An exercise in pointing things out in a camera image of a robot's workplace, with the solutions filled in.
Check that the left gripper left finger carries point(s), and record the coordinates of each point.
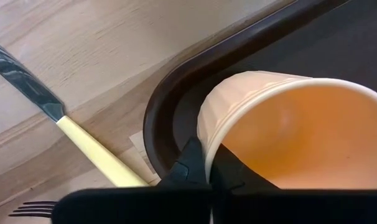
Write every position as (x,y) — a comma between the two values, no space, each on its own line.
(129,208)

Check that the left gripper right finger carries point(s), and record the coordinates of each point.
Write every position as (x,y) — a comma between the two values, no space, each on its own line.
(269,208)

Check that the orange plastic mug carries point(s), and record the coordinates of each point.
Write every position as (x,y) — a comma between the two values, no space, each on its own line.
(300,133)

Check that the dark brown plastic tray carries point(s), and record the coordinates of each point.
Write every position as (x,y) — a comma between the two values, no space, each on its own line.
(331,46)

